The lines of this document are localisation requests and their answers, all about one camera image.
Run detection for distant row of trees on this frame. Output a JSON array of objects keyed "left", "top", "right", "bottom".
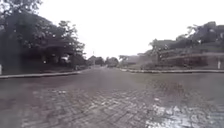
[{"left": 86, "top": 55, "right": 120, "bottom": 68}]

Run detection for plain grey kerb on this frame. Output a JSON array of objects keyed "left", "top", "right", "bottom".
[{"left": 0, "top": 68, "right": 92, "bottom": 80}]

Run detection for black and white striped kerb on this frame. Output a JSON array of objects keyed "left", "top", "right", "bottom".
[{"left": 117, "top": 67, "right": 224, "bottom": 74}]

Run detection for grey brick paved road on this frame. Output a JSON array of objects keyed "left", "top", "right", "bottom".
[{"left": 0, "top": 65, "right": 224, "bottom": 128}]

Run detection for large dark tree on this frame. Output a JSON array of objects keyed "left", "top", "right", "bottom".
[{"left": 0, "top": 0, "right": 88, "bottom": 73}]

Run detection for earth embankment with bushes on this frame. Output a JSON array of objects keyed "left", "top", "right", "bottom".
[{"left": 119, "top": 41, "right": 224, "bottom": 71}]

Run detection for grass verge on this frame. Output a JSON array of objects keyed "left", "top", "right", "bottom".
[{"left": 0, "top": 63, "right": 86, "bottom": 76}]

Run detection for trees on embankment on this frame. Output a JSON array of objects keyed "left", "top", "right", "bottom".
[{"left": 148, "top": 21, "right": 224, "bottom": 56}]

